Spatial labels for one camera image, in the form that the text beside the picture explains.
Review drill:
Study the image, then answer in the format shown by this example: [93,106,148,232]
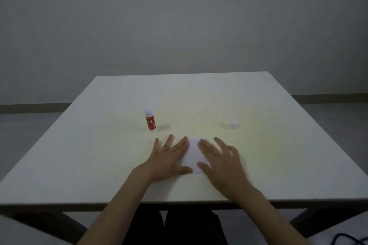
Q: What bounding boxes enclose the person's right hand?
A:
[197,137,251,196]

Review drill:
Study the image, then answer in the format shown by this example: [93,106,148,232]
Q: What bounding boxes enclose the person's left hand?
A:
[131,134,193,183]

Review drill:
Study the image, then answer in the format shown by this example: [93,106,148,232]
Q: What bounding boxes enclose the white paper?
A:
[181,138,212,174]

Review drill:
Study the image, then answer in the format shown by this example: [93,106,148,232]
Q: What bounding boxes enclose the person's right forearm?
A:
[234,184,311,245]

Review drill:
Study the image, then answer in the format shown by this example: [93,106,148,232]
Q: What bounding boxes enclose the person's left forearm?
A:
[76,167,151,245]

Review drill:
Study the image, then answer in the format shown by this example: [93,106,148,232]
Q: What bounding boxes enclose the red and white glue stick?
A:
[145,107,157,132]

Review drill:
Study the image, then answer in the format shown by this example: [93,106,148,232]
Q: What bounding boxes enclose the person's black trousers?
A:
[122,204,228,245]

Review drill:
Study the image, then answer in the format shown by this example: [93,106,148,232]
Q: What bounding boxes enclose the dark baseboard strip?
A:
[292,93,368,105]
[0,102,73,115]

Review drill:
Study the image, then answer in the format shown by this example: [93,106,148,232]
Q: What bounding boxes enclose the black cable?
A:
[331,233,368,245]

